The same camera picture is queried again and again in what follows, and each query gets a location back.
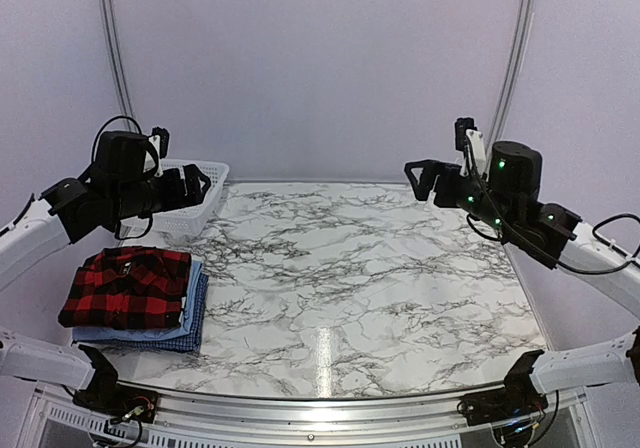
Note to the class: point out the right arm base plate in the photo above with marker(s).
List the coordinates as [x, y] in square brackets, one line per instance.
[499, 404]

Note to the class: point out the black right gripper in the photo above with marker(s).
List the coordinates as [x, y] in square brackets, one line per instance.
[434, 168]

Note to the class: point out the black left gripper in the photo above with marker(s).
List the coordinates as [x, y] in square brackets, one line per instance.
[193, 194]

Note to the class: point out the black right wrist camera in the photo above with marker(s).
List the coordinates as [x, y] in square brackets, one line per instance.
[510, 169]

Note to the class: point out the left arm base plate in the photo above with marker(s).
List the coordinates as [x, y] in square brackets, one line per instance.
[118, 400]

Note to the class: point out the light blue shirt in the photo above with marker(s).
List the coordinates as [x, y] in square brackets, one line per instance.
[187, 320]

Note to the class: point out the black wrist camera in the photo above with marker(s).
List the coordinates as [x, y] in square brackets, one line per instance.
[510, 169]
[125, 157]

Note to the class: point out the blue checked shirt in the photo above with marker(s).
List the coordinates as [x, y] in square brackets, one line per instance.
[189, 343]

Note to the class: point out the white plastic laundry basket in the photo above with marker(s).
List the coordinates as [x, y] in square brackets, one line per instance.
[203, 182]

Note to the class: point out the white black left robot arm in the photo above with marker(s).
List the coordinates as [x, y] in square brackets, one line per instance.
[61, 216]

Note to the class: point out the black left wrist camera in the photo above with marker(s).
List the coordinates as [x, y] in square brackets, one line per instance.
[125, 157]

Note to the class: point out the aluminium front frame rail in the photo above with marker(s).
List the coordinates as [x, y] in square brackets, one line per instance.
[192, 419]

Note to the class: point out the red black plaid shirt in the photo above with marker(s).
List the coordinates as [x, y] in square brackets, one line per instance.
[129, 288]

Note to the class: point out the right aluminium corner post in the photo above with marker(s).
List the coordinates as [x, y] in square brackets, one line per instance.
[524, 20]

